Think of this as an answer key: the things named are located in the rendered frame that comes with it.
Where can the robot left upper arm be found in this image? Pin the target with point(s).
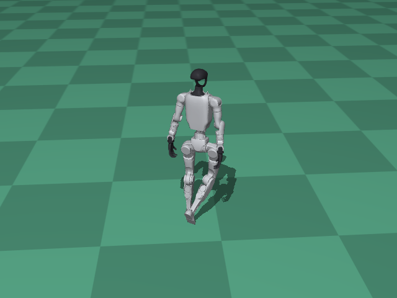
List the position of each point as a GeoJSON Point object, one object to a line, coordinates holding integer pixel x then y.
{"type": "Point", "coordinates": [179, 107]}

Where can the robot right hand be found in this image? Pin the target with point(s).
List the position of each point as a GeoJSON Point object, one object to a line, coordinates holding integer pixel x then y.
{"type": "Point", "coordinates": [220, 156]}

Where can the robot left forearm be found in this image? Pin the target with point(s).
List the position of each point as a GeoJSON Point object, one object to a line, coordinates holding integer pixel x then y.
{"type": "Point", "coordinates": [173, 128]}

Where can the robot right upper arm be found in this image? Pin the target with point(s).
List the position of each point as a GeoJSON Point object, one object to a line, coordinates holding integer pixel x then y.
{"type": "Point", "coordinates": [216, 103]}

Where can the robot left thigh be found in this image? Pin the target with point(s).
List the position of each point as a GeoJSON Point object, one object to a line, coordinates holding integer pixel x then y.
{"type": "Point", "coordinates": [189, 161]}

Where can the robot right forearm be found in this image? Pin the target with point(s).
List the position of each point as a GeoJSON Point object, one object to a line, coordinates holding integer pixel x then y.
{"type": "Point", "coordinates": [219, 135]}

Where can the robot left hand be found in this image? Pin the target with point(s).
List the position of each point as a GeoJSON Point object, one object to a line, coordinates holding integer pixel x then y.
{"type": "Point", "coordinates": [171, 147]}

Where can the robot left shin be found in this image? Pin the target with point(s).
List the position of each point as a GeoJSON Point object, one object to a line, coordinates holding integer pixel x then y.
{"type": "Point", "coordinates": [188, 192]}

